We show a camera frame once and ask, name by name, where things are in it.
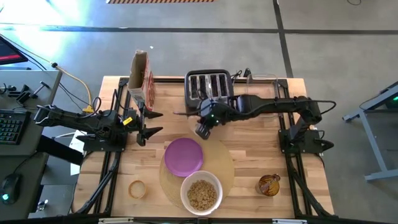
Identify grey metal table frame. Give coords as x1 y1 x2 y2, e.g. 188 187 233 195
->
343 81 398 182

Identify yellow cable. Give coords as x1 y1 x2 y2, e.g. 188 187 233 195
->
51 62 95 113

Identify clear plastic container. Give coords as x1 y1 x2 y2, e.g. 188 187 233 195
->
246 73 279 119

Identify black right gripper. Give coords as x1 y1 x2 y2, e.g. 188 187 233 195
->
195 98 239 140

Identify brown cereal pile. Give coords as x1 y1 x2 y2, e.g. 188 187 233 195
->
187 179 218 211

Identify amber glass cup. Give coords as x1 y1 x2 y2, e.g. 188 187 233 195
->
257 173 282 197

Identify black desk clamp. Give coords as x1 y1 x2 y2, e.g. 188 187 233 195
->
15 81 50 103

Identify black flat panel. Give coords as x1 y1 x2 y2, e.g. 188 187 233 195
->
36 134 85 166

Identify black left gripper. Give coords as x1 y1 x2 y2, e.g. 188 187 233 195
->
121 101 164 147

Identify black aluminium frame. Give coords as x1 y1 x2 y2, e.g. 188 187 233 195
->
72 76 335 218

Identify purple plate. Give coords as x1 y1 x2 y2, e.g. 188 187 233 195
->
164 137 205 178

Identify red white cereal box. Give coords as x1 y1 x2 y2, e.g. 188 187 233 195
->
127 49 156 112

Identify black computer mouse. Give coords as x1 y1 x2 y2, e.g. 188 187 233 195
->
0 173 22 205

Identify round woven placemat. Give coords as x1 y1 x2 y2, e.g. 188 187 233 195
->
159 133 235 210

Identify black four-slot toaster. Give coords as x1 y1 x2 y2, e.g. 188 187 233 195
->
183 68 234 118

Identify silver metal bracket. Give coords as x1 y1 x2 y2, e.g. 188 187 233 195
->
98 217 134 224
272 218 308 224

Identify white bowl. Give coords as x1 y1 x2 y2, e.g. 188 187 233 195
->
180 170 223 217

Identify grey desk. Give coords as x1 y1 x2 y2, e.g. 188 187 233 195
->
0 70 63 156

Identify black monitor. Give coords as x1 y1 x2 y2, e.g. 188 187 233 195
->
0 35 29 66

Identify black toaster power cable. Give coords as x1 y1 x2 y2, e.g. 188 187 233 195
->
231 67 252 84

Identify black keyboard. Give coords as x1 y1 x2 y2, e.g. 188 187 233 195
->
0 109 31 146

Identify white paper sheet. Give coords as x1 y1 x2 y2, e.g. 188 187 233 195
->
68 129 86 177

